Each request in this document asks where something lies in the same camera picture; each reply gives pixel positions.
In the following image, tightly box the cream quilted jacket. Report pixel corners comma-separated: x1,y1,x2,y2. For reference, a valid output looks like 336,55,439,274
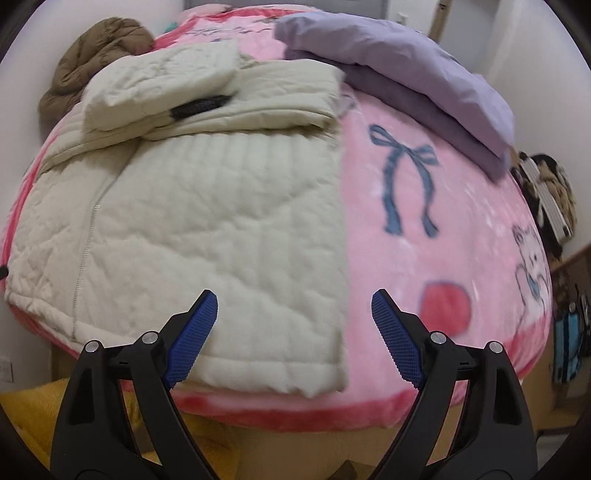
4,40,348,398

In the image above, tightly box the patterned clothes pile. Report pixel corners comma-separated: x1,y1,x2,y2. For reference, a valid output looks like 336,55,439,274
511,150,577,261

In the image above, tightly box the blue bag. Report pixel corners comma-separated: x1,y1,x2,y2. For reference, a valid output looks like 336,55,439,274
552,302,584,385

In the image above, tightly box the folded purple garment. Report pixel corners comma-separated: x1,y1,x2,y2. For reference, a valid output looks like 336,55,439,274
274,11,515,182

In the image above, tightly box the brown puffer jacket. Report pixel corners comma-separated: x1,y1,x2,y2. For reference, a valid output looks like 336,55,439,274
38,17,154,125

